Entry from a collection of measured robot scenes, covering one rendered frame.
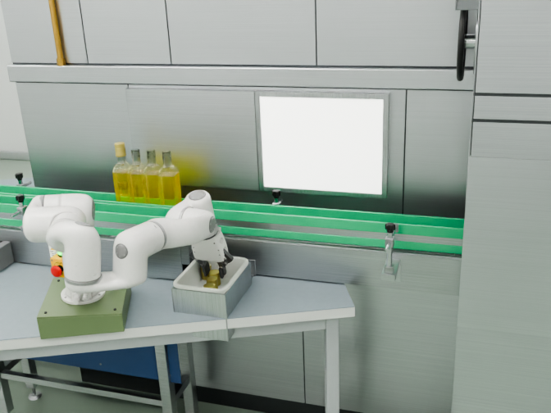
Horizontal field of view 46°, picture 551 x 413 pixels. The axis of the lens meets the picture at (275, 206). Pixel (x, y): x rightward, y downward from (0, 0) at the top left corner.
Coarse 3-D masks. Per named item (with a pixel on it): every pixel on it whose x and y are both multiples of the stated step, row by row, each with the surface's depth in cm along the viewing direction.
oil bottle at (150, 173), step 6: (144, 168) 218; (150, 168) 217; (156, 168) 217; (144, 174) 218; (150, 174) 217; (156, 174) 217; (144, 180) 219; (150, 180) 218; (156, 180) 217; (144, 186) 219; (150, 186) 219; (156, 186) 218; (150, 192) 220; (156, 192) 219; (150, 198) 220; (156, 198) 220; (156, 204) 221
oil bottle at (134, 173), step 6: (132, 168) 219; (138, 168) 218; (132, 174) 219; (138, 174) 218; (132, 180) 220; (138, 180) 219; (132, 186) 221; (138, 186) 220; (132, 192) 221; (138, 192) 221; (144, 192) 221; (132, 198) 222; (138, 198) 222; (144, 198) 222
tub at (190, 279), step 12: (192, 264) 205; (216, 264) 210; (228, 264) 209; (240, 264) 207; (180, 276) 197; (192, 276) 204; (228, 276) 210; (180, 288) 191; (192, 288) 190; (204, 288) 189; (216, 288) 189; (228, 288) 190
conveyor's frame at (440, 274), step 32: (32, 256) 228; (160, 256) 212; (256, 256) 212; (288, 256) 209; (320, 256) 206; (352, 256) 202; (384, 256) 199; (416, 256) 196; (448, 256) 193; (416, 288) 200; (448, 288) 197
